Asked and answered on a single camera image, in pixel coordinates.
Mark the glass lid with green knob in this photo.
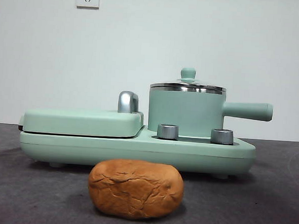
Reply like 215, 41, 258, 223
150, 64, 228, 94

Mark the brown potato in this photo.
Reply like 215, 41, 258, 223
86, 157, 186, 223

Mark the silver control knob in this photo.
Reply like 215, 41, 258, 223
157, 123, 180, 140
210, 128, 235, 145

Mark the mint green breakfast maker base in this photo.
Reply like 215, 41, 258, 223
18, 118, 257, 180

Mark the mint green griddle cover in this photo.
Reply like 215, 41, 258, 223
18, 103, 145, 140

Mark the chrome griddle cover handle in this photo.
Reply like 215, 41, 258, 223
117, 90, 141, 115

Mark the mint green pot with handle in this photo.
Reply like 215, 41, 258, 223
147, 83, 275, 141

